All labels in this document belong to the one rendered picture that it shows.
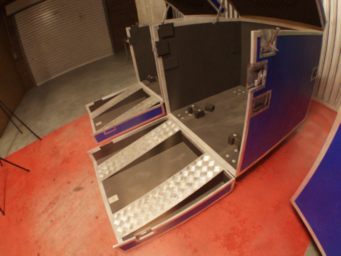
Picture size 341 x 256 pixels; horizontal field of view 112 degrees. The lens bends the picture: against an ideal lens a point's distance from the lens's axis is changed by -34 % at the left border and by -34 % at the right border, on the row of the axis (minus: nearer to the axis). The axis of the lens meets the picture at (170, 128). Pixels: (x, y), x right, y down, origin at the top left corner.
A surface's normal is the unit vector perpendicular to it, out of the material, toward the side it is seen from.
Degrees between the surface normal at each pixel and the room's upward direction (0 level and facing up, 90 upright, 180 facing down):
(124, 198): 1
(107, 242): 0
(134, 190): 1
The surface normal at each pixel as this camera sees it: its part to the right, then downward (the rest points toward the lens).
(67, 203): -0.13, -0.79
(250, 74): 0.48, 0.48
